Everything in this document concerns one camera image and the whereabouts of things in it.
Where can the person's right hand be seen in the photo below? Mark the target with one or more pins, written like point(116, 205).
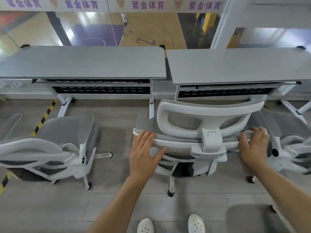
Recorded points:
point(255, 150)

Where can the person's left hand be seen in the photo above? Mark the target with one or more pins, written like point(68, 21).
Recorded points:
point(142, 162)

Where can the person's left forearm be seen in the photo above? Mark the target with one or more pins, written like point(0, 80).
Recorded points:
point(116, 208)

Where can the person's right forearm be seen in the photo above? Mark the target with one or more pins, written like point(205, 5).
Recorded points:
point(286, 196)

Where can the black yellow floor tape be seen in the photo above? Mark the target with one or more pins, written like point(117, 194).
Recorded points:
point(45, 117)

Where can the row of red yellow pillars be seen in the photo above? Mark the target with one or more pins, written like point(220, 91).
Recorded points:
point(206, 21)

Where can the basketball hoop stand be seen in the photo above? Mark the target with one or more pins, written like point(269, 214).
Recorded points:
point(58, 29)

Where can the white printed window strip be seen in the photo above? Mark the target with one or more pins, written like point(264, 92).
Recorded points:
point(145, 4)

